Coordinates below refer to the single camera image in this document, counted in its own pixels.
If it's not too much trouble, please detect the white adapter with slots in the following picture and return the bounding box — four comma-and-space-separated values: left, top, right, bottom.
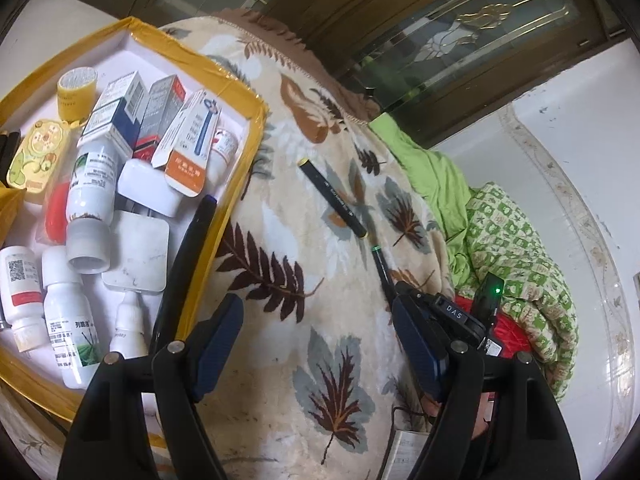
116, 159, 187, 218

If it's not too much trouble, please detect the yellow cartoon-print tin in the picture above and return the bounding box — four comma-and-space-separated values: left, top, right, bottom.
7, 117, 72, 195

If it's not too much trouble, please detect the red cloth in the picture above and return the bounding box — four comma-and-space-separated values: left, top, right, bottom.
452, 296, 538, 361

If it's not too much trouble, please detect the white orange slim carton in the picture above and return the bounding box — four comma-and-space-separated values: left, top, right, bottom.
150, 89, 222, 198

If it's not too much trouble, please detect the black pen with blue caps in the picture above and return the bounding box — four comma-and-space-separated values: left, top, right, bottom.
149, 195, 219, 358

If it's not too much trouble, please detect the green patterned quilt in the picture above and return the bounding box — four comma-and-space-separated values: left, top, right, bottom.
452, 182, 581, 403

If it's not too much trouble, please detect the wooden door with glass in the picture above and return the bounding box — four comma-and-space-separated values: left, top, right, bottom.
60, 0, 631, 148

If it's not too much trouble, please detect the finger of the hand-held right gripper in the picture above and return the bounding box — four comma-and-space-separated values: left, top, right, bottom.
394, 281, 438, 311

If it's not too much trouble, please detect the white bottle with leaf label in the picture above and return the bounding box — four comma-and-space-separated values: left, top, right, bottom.
41, 247, 103, 391

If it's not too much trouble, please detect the yellow round jar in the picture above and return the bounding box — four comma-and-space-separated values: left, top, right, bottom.
56, 66, 99, 123

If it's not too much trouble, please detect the white bottle with red label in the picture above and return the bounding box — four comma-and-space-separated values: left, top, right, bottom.
0, 245, 50, 353

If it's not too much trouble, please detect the white square charger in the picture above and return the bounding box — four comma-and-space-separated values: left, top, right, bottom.
101, 210, 171, 293

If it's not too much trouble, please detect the black object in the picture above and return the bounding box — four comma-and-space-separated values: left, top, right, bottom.
0, 129, 22, 188

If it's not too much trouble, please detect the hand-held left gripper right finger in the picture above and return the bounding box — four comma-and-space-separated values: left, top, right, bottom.
391, 294, 581, 480

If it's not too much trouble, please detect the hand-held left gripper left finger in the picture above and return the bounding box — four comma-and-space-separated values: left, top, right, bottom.
57, 292, 246, 480

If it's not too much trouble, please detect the black marker with yellow end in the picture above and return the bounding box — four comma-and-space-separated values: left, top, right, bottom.
297, 157, 369, 240

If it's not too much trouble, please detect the plain green blanket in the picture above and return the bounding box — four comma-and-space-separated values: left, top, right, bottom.
369, 112, 473, 286

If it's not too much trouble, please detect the black marker with green end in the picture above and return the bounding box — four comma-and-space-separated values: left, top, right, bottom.
370, 244, 401, 306

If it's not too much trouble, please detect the white box with yellow tape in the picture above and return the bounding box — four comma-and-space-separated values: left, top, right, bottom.
0, 16, 267, 451

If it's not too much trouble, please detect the white paper tag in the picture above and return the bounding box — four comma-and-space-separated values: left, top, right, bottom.
387, 427, 431, 480

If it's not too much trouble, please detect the white blue carton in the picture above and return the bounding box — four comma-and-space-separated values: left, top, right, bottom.
76, 70, 150, 161

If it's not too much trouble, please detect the grey red carton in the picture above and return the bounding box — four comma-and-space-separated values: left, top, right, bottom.
132, 74, 187, 163

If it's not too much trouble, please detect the small white dropper bottle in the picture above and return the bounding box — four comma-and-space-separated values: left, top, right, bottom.
109, 290, 150, 361

